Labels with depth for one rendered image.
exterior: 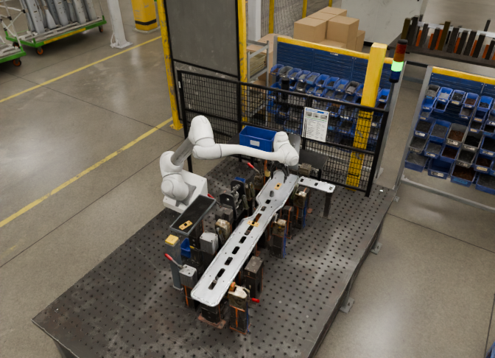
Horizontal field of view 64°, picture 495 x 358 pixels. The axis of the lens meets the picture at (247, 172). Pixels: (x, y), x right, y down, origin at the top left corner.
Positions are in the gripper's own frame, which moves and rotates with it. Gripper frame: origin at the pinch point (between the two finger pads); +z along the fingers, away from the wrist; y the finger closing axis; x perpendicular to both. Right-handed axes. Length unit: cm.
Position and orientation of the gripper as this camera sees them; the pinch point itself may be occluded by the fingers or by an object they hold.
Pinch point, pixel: (278, 178)
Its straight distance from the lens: 311.0
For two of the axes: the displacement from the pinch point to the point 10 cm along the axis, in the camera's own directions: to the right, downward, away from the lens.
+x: 4.3, -5.4, 7.2
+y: 9.0, 2.7, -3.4
